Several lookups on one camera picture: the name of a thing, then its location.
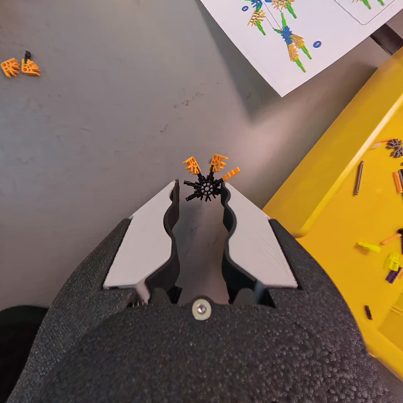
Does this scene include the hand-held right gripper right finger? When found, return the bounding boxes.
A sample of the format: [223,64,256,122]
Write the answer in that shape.
[221,183,298,305]

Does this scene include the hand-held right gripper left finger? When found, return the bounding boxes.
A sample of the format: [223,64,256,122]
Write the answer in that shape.
[103,179,181,305]

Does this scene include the yellow connector with black rod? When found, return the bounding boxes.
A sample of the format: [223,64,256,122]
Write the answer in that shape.
[21,50,41,77]

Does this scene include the small yellow connector piece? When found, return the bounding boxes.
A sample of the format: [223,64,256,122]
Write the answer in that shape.
[0,58,21,79]

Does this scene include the grey desk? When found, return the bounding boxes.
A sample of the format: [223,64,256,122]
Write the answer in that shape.
[0,0,391,315]

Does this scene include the yellow storage bin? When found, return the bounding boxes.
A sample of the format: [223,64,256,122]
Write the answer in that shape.
[262,47,403,373]

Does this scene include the scattered loose toy pieces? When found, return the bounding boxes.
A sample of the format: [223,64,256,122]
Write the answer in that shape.
[353,137,403,321]

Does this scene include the printed instruction sheet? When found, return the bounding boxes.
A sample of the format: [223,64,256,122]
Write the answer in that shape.
[200,0,403,97]

